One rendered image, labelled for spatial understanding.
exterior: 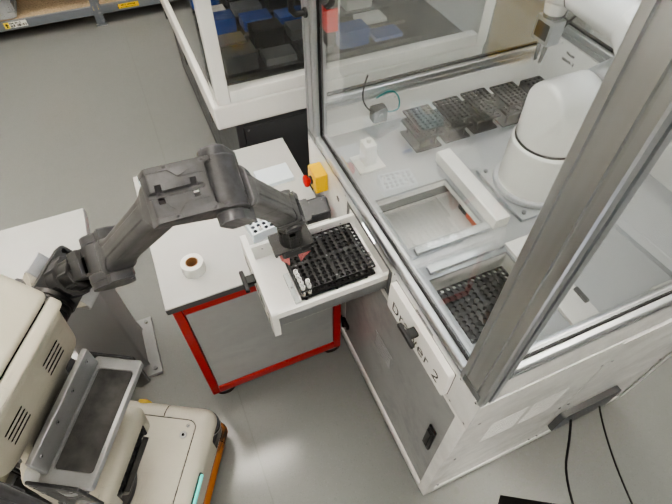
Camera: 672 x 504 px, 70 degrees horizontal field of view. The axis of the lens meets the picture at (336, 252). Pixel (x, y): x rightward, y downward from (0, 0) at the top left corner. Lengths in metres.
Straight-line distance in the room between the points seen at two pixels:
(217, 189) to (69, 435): 0.61
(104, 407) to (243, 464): 1.06
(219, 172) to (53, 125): 3.15
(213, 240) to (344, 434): 0.95
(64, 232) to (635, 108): 1.64
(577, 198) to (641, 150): 0.11
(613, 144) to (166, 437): 1.62
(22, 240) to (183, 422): 0.81
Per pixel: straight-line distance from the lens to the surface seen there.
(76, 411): 1.10
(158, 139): 3.37
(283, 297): 1.35
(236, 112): 1.94
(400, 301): 1.25
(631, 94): 0.58
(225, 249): 1.58
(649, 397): 2.49
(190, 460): 1.81
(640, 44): 0.58
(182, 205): 0.65
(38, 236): 1.86
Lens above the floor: 1.96
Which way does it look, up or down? 51 degrees down
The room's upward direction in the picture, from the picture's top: straight up
